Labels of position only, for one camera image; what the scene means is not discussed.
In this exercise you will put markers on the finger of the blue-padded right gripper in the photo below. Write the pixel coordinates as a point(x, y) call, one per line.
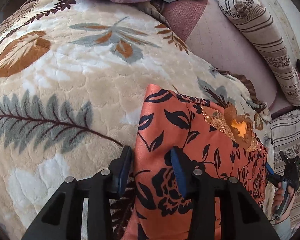
point(269, 170)

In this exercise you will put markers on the cream leaf-pattern fleece blanket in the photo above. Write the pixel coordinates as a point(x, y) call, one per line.
point(73, 79)

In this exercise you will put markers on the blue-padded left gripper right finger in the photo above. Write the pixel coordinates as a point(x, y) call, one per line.
point(241, 217)

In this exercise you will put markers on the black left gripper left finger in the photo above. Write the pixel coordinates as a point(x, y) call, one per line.
point(61, 216)

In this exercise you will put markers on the person's right hand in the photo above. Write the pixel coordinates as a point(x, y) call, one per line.
point(279, 198)

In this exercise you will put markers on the pink mattress sheet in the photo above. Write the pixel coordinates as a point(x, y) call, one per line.
point(210, 35)

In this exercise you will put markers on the orange floral blouse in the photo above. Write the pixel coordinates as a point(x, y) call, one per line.
point(219, 138)

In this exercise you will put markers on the striped floral bedding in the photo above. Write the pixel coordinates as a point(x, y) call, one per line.
point(285, 137)

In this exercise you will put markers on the striped floral bolster pillow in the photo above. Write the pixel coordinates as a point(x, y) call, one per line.
point(255, 22)

